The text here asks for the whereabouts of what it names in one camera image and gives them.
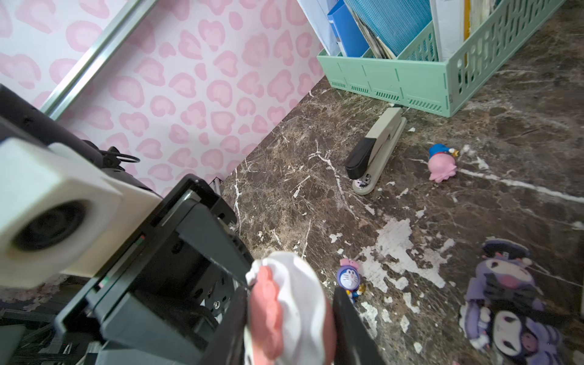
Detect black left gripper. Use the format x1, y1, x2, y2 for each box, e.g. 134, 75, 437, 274
54, 174, 253, 364

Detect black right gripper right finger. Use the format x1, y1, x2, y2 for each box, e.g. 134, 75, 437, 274
332, 287, 385, 365

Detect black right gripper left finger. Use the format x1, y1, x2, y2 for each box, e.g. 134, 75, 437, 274
199, 287, 248, 365

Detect white hood My Melody figurine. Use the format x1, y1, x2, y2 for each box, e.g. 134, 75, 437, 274
244, 251, 337, 364

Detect large purple Kuromi doll figurine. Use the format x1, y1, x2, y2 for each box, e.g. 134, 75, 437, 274
458, 237, 551, 348

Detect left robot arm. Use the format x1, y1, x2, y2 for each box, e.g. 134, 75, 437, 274
1, 88, 252, 364

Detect purple hood Doraemon figurine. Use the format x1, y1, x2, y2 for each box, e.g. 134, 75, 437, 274
336, 259, 366, 304

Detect beige black stapler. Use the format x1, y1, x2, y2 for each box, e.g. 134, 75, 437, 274
344, 107, 407, 196

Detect pink octopus blue hat figurine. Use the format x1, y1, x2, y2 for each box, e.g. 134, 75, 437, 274
427, 144, 459, 183

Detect mint green file organizer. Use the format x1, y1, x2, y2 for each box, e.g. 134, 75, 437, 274
317, 1, 563, 117

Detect papers and folders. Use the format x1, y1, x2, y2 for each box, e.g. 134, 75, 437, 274
298, 0, 500, 62

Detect aluminium frame profile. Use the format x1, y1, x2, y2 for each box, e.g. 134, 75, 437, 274
40, 0, 158, 120

